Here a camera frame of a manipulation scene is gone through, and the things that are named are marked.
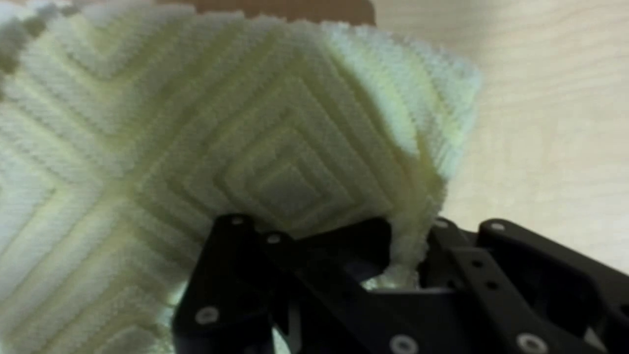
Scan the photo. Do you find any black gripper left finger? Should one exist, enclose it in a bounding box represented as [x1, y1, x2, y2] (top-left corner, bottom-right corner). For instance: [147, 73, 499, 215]
[170, 213, 394, 354]

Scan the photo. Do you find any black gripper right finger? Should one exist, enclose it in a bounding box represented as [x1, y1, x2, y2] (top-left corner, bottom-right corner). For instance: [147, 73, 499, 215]
[420, 219, 629, 354]

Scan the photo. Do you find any yellow towel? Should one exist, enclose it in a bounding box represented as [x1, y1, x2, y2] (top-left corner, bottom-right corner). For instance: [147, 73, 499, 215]
[0, 0, 481, 354]

